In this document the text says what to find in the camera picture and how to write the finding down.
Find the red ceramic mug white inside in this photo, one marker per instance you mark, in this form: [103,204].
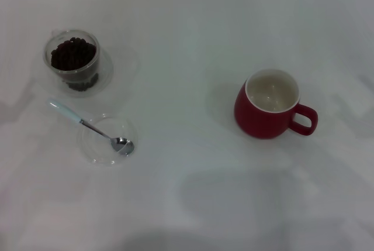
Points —
[257,122]

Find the dark coffee bean pile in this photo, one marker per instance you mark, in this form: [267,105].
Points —
[73,55]

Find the clear round glass dish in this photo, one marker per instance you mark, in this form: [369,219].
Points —
[96,153]

